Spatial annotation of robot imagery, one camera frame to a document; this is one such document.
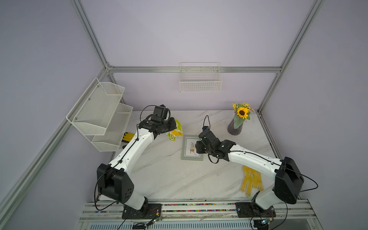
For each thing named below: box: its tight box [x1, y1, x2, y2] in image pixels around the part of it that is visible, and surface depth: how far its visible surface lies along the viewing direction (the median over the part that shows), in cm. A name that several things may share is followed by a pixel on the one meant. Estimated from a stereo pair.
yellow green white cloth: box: [166, 118, 184, 142], surface depth 80 cm
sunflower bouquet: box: [231, 102, 255, 129], surface depth 86 cm
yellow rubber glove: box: [240, 165, 264, 196], surface depth 84 cm
